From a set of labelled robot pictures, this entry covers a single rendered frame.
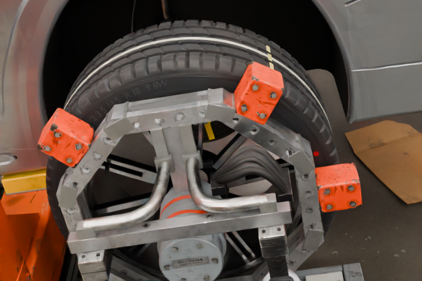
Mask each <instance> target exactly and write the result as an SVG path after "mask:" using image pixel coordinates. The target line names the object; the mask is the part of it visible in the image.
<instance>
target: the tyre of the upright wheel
mask: <svg viewBox="0 0 422 281"><path fill-rule="evenodd" d="M186 37H199V38H215V39H219V40H226V41H231V42H234V43H238V44H241V45H245V46H248V47H250V48H253V49H255V50H258V51H260V52H262V53H265V54H267V55H268V57H266V56H264V55H262V54H260V53H258V52H256V51H253V50H250V49H247V48H244V47H242V46H238V45H233V44H230V43H225V42H221V41H211V40H173V41H164V42H161V43H157V44H152V45H148V46H144V47H141V48H138V49H135V50H132V51H130V52H128V53H126V54H124V55H121V56H119V57H117V58H116V59H114V60H112V61H110V62H109V63H108V64H106V65H104V66H103V67H101V68H100V69H98V67H100V66H101V65H103V64H104V63H106V62H107V61H109V60H110V59H112V58H114V57H115V56H117V55H120V54H121V53H124V52H125V51H128V50H130V49H133V48H135V47H138V46H141V45H145V44H147V43H151V42H154V41H159V40H167V39H171V38H186ZM272 58H274V59H275V60H277V61H279V62H280V63H282V64H283V65H284V66H286V67H287V68H289V69H290V70H291V71H292V72H293V73H295V74H296V75H297V76H298V77H300V78H301V79H302V80H303V81H304V82H305V84H306V85H307V86H308V87H309V88H310V90H311V91H312V92H313V93H314V95H315V97H316V98H317V99H318V101H319V102H320V104H321V106H322V107H321V106H320V104H319V103H318V101H317V99H316V98H315V97H314V96H313V94H312V93H311V92H310V90H309V89H308V88H307V87H306V86H305V85H304V84H303V82H302V81H301V80H299V79H298V78H297V77H296V76H295V75H294V74H292V73H291V72H290V71H289V70H287V69H286V68H285V67H283V66H282V65H280V64H279V63H277V62H275V61H273V60H272ZM251 61H255V62H257V63H259V64H262V65H264V66H266V67H269V68H271V69H273V70H276V71H278V72H280V73H281V74H282V77H283V85H284V92H283V94H282V96H281V97H280V99H279V101H278V102H277V104H276V106H275V108H274V109H273V111H272V112H271V115H270V117H271V118H272V119H274V120H275V121H277V122H279V123H280V124H282V125H284V126H285V127H287V128H289V129H290V130H292V131H293V132H295V133H297V134H300V135H301V136H302V137H303V138H305V139H306V140H308V141H309V142H310V146H311V151H312V154H313V160H314V163H315V168H317V167H325V166H333V165H338V164H340V163H339V159H338V154H337V150H336V147H335V143H334V139H333V135H332V131H331V128H330V125H329V123H328V122H329V121H328V120H327V119H328V115H327V111H326V108H325V105H324V103H323V99H322V96H321V95H320V93H319V91H318V89H317V86H316V85H315V84H314V83H313V80H312V79H311V77H310V76H309V74H307V72H306V70H305V69H304V68H303V67H302V66H301V65H300V64H298V61H297V60H296V59H294V58H293V57H291V55H290V54H289V53H288V52H287V51H285V50H284V49H282V48H280V46H279V45H277V44H276V43H274V42H272V41H269V40H268V39H267V38H265V37H263V36H261V35H259V34H257V35H256V33H255V32H253V31H250V30H248V29H243V30H242V28H241V27H239V26H235V25H232V24H228V25H226V24H225V23H221V22H216V23H214V22H213V21H207V20H202V21H201V22H200V21H199V20H187V21H186V22H184V20H181V21H175V22H174V23H172V22H166V23H160V25H159V26H158V25H157V24H155V25H152V26H148V27H146V29H139V30H137V31H136V33H134V32H133V33H130V34H128V35H126V36H124V37H123V39H121V38H120V39H119V40H117V41H115V42H114V44H111V45H109V46H108V47H107V48H105V49H104V50H103V52H102V51H101V52H100V53H99V54H98V55H97V56H95V57H94V59H93V60H92V61H90V62H89V64H88V65H87V66H86V67H85V68H84V70H83V71H82V72H81V73H80V75H79V76H78V78H77V79H76V81H75V82H74V84H73V86H72V88H71V90H70V92H69V94H68V96H67V99H66V101H65V105H64V107H63V110H65V111H66V112H68V113H70V114H72V115H74V116H75V117H77V118H79V119H80V120H83V121H84V122H86V123H88V124H89V125H91V126H93V127H94V128H95V131H96V130H97V128H98V126H100V124H101V123H102V121H103V120H104V119H105V117H106V113H108V112H110V110H111V109H112V108H113V106H114V105H117V104H121V103H126V102H127V101H128V102H136V101H141V100H148V99H153V98H160V97H168V96H172V95H180V94H184V93H192V92H200V91H204V90H208V89H209V88H211V89H216V88H224V89H226V90H227V91H228V92H230V93H234V92H235V90H236V88H237V86H238V84H239V82H240V80H241V78H242V77H243V75H244V73H245V71H246V70H247V67H248V66H249V64H250V62H251ZM96 69H98V70H97V71H96V72H95V73H93V72H94V71H95V70H96ZM91 73H93V74H92V75H91V76H90V77H89V78H88V79H87V80H86V81H85V82H84V83H83V84H82V85H81V86H80V84H81V83H82V82H83V81H84V80H85V79H86V78H87V77H88V76H89V75H90V74H91ZM79 86H80V87H79ZM78 87H79V88H78ZM77 88H78V90H77V91H76V89H77ZM75 91H76V92H75ZM74 92H75V93H74ZM73 93H74V95H73ZM72 95H73V96H72ZM70 97H71V98H70ZM69 99H70V100H69ZM68 101H69V102H68ZM67 102H68V104H67ZM66 105H67V106H66ZM65 106H66V107H65ZM322 108H323V109H324V111H325V113H324V112H323V109H322ZM325 114H326V115H325ZM326 116H327V117H326ZM95 131H94V132H95ZM68 168H69V166H68V165H66V164H64V163H62V162H60V161H59V160H57V159H55V158H53V157H52V156H49V155H48V160H47V164H46V193H47V195H48V196H47V197H48V202H49V205H50V209H51V213H52V215H53V218H54V220H55V223H56V224H57V226H58V229H59V230H60V232H61V234H62V235H63V236H64V239H65V240H66V241H67V238H68V234H69V232H68V228H67V225H66V222H65V219H64V217H63V213H62V211H61V208H60V207H59V206H58V204H59V202H58V199H57V196H56V194H57V190H58V186H59V183H60V179H61V178H62V176H63V175H64V174H65V171H66V169H68ZM335 212H336V211H330V212H325V213H321V212H320V214H321V219H322V225H323V231H324V233H323V237H325V235H326V234H327V231H328V230H329V228H330V226H331V224H332V221H333V219H334V217H335Z"/></svg>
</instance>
